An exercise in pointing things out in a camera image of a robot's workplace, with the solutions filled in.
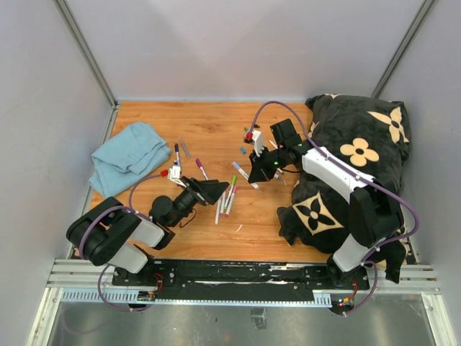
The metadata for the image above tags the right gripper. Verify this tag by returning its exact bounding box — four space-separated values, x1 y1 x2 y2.
249 144 287 182

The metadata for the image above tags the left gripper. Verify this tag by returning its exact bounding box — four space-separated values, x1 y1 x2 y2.
169 176 229 227

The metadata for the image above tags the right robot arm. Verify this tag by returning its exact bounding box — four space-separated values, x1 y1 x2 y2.
244 119 404 288

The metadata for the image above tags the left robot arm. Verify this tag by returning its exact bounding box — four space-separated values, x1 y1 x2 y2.
66 177 230 285

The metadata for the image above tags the grey clear pen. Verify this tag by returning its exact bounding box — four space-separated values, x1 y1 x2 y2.
179 136 192 159

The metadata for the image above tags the pink cap marker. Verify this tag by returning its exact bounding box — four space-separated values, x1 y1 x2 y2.
220 191 227 216

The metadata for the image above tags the beige cap marker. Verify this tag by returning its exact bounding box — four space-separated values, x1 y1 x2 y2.
215 205 220 225

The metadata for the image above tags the light green cap marker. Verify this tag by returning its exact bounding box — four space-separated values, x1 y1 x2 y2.
223 175 237 213

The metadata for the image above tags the purple cap marker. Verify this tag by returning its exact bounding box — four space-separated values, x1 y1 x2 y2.
195 159 209 180

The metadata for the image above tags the dark blue marker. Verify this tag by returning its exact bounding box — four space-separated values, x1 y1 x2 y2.
174 143 180 164

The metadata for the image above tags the light blue cloth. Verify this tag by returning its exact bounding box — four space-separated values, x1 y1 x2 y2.
89 122 171 198

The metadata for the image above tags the black floral pillow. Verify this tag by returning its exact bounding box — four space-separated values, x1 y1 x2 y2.
276 93 411 284

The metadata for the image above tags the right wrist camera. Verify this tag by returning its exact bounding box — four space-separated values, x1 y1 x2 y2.
244 129 264 157

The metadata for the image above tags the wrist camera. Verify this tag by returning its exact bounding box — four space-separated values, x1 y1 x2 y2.
244 129 264 157
160 164 186 188

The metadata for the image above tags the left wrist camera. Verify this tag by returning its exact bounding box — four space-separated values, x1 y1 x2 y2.
160 164 186 188

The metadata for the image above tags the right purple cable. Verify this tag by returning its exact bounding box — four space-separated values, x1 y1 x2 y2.
246 100 421 318

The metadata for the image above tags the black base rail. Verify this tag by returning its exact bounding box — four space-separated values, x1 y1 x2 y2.
46 259 439 309

